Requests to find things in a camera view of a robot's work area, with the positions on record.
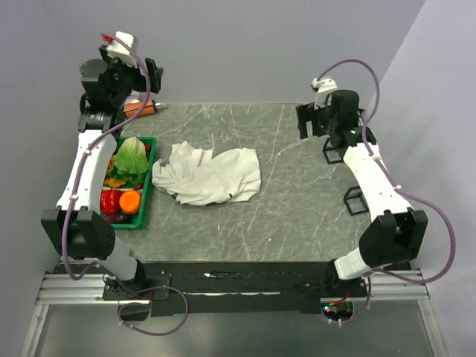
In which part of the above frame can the purple toy eggplant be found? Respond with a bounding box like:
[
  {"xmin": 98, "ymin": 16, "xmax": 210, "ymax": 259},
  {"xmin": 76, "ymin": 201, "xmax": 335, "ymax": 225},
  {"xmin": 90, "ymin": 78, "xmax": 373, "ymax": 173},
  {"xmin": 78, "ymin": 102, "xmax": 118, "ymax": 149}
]
[{"xmin": 103, "ymin": 213, "xmax": 129, "ymax": 224}]

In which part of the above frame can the black frame stand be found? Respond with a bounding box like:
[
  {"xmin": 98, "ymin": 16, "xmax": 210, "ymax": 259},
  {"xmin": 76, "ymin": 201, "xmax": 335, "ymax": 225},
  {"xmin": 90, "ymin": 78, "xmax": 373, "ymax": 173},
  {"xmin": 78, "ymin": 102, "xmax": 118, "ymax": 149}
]
[
  {"xmin": 322, "ymin": 138, "xmax": 349, "ymax": 164},
  {"xmin": 343, "ymin": 185, "xmax": 370, "ymax": 216}
]

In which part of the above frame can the green toy lettuce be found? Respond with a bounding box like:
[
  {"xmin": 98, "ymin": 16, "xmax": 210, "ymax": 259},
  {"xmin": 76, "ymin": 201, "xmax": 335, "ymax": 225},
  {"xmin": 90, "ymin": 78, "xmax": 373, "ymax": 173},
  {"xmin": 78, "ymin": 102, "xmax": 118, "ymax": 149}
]
[{"xmin": 106, "ymin": 137, "xmax": 149, "ymax": 184}]

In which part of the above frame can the white garment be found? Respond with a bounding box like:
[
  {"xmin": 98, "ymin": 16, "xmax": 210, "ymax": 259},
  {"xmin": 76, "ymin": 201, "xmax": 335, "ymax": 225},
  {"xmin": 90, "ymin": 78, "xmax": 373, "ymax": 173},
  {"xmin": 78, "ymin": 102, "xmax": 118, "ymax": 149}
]
[{"xmin": 152, "ymin": 141, "xmax": 262, "ymax": 206}]

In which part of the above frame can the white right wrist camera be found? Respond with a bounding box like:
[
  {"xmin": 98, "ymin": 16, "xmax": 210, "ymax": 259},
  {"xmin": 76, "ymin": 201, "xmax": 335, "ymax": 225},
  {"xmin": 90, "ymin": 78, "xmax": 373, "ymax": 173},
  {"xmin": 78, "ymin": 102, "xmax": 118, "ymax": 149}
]
[{"xmin": 311, "ymin": 78, "xmax": 338, "ymax": 109}]

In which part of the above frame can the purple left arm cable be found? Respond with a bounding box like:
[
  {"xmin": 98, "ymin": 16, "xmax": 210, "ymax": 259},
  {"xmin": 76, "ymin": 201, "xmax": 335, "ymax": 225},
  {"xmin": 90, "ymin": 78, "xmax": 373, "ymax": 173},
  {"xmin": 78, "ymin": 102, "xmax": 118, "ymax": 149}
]
[{"xmin": 59, "ymin": 32, "xmax": 190, "ymax": 338}]

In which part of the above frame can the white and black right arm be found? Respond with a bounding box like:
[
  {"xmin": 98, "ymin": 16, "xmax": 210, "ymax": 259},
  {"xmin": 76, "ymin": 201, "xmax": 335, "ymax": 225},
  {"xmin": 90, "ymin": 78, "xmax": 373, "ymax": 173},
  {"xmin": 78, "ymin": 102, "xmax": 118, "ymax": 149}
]
[{"xmin": 296, "ymin": 86, "xmax": 428, "ymax": 297}]

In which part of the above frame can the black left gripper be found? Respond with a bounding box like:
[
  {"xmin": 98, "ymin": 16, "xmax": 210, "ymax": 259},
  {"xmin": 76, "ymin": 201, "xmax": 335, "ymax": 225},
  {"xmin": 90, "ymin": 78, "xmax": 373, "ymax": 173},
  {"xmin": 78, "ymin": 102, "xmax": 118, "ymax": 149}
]
[{"xmin": 100, "ymin": 46, "xmax": 163, "ymax": 106}]

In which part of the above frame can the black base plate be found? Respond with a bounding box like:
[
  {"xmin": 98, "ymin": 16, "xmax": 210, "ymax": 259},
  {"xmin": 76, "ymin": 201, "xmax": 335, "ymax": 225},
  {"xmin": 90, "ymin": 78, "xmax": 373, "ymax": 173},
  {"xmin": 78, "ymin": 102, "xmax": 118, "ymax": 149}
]
[{"xmin": 103, "ymin": 262, "xmax": 367, "ymax": 317}]

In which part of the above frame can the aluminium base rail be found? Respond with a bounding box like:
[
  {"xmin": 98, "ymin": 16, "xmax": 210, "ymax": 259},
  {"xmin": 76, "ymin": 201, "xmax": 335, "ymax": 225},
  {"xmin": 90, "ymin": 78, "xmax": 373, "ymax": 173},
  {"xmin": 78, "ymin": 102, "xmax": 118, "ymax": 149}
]
[{"xmin": 37, "ymin": 265, "xmax": 429, "ymax": 305}]

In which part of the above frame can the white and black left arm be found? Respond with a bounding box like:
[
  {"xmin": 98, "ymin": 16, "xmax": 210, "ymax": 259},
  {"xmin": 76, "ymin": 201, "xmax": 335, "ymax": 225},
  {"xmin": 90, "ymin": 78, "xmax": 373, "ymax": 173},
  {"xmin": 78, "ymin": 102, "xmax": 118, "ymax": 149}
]
[{"xmin": 41, "ymin": 39, "xmax": 163, "ymax": 299}]

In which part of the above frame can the green plastic tray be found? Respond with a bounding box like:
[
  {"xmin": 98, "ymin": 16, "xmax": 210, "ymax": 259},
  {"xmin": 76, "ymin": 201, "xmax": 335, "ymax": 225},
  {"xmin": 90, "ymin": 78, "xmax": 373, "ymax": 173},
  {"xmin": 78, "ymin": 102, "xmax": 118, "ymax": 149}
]
[{"xmin": 73, "ymin": 136, "xmax": 158, "ymax": 231}]

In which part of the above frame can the orange cylindrical tool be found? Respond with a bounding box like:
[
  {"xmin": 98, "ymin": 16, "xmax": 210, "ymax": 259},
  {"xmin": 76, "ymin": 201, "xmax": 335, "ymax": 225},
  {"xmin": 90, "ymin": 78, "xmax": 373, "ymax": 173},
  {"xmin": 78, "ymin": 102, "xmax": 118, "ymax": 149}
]
[{"xmin": 123, "ymin": 100, "xmax": 162, "ymax": 119}]

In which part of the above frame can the black frame stand near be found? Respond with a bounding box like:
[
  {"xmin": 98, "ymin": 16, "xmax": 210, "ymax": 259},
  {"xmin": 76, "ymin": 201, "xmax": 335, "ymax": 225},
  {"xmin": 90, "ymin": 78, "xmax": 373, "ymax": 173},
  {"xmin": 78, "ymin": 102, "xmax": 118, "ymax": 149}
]
[{"xmin": 343, "ymin": 185, "xmax": 370, "ymax": 216}]

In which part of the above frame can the black frame stand far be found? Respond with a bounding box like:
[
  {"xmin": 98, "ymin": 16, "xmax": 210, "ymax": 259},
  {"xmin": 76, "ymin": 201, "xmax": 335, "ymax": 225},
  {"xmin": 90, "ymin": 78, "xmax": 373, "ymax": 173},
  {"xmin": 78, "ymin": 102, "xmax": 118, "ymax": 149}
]
[{"xmin": 322, "ymin": 138, "xmax": 349, "ymax": 164}]

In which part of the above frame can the red toy pepper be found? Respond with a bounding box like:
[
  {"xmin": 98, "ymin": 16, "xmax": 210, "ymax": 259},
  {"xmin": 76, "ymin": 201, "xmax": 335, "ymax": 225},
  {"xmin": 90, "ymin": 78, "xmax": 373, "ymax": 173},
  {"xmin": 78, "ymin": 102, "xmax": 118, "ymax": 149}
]
[{"xmin": 100, "ymin": 189, "xmax": 123, "ymax": 215}]

